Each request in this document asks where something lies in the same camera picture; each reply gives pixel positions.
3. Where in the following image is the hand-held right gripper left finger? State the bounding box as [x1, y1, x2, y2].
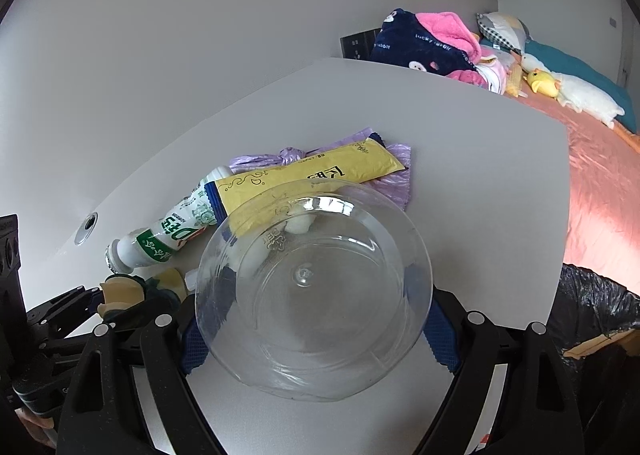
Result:
[52, 292, 226, 455]

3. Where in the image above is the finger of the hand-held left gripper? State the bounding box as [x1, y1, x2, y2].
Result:
[26, 285, 102, 328]
[107, 292, 182, 330]

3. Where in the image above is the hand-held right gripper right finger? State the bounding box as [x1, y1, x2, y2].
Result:
[415, 285, 590, 455]

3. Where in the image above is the beige and green packet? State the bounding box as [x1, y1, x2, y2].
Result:
[97, 267, 190, 322]

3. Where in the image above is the white bottle with green label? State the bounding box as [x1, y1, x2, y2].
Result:
[105, 166, 236, 276]

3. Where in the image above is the clear plastic container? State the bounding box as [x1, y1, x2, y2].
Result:
[192, 179, 434, 403]

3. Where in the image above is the black bin bag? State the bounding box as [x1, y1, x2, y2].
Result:
[546, 262, 640, 455]

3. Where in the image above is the cardboard box bin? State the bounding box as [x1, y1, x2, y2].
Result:
[564, 327, 640, 361]

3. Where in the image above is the purple plastic bag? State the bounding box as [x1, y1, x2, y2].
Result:
[229, 126, 415, 212]

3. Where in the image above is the yellow snack packet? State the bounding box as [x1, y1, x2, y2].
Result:
[202, 139, 407, 238]

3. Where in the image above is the person's left hand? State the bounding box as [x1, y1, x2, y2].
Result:
[15, 407, 57, 449]

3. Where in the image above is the metal table grommet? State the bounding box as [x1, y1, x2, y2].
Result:
[75, 212, 101, 246]

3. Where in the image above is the bed with pink sheet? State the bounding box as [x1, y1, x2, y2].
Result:
[514, 89, 640, 297]

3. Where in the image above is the white and pink printed garment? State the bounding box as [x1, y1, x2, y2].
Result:
[475, 58, 512, 95]

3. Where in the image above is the white and yellow plush duck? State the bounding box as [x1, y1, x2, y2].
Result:
[521, 54, 640, 137]

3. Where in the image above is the navy printed blanket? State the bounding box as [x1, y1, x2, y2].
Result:
[369, 9, 482, 82]

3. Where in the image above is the teal pillow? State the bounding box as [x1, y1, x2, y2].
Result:
[522, 39, 639, 132]

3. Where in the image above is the pink fleece cloth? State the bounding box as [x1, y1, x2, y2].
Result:
[417, 11, 484, 62]

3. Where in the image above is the checkered pillow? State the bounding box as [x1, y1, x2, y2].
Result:
[476, 12, 534, 54]

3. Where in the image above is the white door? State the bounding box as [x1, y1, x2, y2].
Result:
[619, 0, 640, 88]

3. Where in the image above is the black wall socket panel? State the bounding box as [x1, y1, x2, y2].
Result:
[340, 28, 384, 60]

